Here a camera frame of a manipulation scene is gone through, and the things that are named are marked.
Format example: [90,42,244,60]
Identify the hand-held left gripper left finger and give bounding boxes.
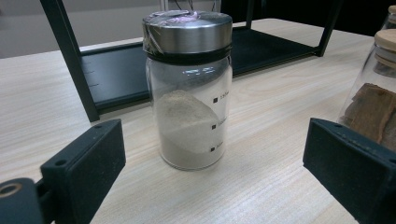
[40,119,126,224]

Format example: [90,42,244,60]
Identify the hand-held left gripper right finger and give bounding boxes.
[303,117,396,224]

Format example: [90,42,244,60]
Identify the glass jar with brown bark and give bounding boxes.
[337,28,396,153]

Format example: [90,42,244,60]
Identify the black metal shelf rack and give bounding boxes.
[39,0,344,123]

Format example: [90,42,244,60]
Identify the glass jar with metal lid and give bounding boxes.
[142,9,233,172]

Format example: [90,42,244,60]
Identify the white jar with wooden lid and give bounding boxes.
[382,4,396,31]

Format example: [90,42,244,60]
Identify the dark curtain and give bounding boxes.
[219,0,396,37]

